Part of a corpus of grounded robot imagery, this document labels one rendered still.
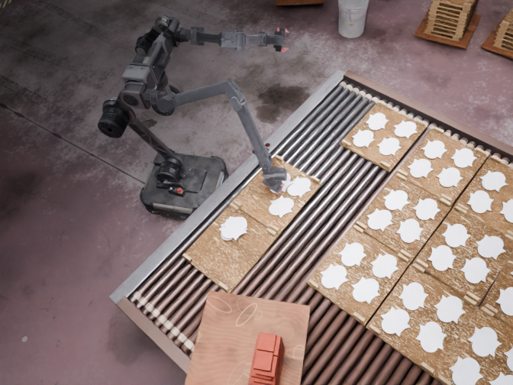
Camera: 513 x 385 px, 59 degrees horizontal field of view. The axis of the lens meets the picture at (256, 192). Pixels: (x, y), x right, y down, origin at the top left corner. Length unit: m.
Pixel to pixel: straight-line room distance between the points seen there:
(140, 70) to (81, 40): 3.17
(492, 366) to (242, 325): 1.12
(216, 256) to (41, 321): 1.76
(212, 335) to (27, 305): 2.03
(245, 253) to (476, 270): 1.16
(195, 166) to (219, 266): 1.41
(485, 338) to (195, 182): 2.25
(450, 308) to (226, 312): 1.06
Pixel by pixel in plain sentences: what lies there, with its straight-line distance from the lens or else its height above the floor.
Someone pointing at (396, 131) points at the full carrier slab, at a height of 0.95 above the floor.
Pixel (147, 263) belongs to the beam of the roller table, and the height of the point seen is 0.91.
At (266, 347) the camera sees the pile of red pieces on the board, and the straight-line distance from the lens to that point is 1.87.
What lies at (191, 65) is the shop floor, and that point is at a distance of 4.88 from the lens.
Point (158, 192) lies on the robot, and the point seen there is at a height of 0.24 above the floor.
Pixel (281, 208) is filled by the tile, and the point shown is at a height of 0.94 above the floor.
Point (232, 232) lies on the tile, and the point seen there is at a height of 0.97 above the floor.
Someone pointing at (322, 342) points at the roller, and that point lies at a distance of 2.27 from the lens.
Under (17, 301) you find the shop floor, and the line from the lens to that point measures 3.98.
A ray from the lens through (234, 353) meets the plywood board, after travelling 2.17.
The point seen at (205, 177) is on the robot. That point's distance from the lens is 3.59.
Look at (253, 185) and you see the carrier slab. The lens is 2.64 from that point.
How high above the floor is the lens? 3.13
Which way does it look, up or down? 57 degrees down
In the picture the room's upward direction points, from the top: 12 degrees counter-clockwise
